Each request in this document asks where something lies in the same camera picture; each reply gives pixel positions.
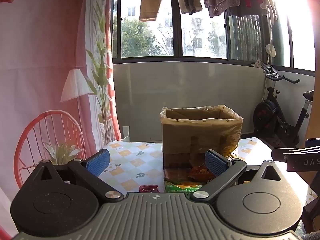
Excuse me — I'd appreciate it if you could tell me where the pink printed backdrop cloth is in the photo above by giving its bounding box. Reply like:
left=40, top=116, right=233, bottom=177
left=0, top=0, right=121, bottom=233

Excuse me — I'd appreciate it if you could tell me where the brown wooden board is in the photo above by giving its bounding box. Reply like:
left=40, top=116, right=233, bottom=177
left=307, top=90, right=320, bottom=141

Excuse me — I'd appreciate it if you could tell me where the beige hanging garment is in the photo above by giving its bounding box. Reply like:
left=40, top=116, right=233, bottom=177
left=139, top=0, right=165, bottom=22

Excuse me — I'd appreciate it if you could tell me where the red orange snack packet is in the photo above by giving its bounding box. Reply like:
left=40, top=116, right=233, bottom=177
left=189, top=164, right=213, bottom=183

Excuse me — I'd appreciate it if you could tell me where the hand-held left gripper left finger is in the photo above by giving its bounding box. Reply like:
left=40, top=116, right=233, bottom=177
left=24, top=149, right=125, bottom=202

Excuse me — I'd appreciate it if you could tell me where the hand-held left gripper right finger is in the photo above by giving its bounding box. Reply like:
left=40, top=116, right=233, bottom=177
left=190, top=149, right=288, bottom=203

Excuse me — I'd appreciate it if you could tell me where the orange clear snack packet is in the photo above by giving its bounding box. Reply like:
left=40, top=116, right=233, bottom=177
left=164, top=168, right=192, bottom=184

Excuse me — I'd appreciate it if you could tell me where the white hanging bag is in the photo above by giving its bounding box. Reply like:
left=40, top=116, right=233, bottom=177
left=265, top=44, right=277, bottom=58

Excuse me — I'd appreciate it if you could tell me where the small red snack packet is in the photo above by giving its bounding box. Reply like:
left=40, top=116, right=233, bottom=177
left=139, top=184, right=159, bottom=194

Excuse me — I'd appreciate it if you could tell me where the black exercise bike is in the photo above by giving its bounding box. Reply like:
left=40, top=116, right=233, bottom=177
left=252, top=64, right=316, bottom=148

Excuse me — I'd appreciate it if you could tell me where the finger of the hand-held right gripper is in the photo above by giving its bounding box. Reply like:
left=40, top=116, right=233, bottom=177
left=272, top=147, right=320, bottom=172
left=304, top=138, right=320, bottom=151

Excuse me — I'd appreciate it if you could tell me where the green snack packet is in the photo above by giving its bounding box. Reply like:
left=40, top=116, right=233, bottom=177
left=164, top=182, right=202, bottom=193

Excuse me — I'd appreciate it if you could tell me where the brown cardboard box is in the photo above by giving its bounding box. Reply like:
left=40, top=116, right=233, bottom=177
left=161, top=107, right=243, bottom=179

